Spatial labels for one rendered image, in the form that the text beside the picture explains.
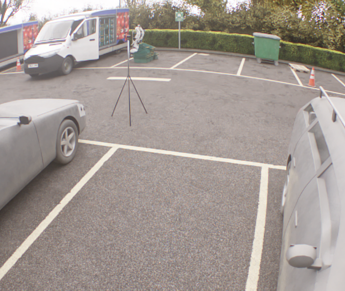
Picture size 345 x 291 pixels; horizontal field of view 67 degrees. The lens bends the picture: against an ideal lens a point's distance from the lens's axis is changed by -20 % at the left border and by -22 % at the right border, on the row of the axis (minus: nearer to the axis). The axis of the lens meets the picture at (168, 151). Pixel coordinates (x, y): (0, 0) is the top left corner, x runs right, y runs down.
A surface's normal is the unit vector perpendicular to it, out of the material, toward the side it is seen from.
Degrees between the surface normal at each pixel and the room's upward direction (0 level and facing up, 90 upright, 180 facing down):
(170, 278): 0
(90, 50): 90
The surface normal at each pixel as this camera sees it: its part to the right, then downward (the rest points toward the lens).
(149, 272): 0.00, -0.90
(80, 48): 0.08, 0.52
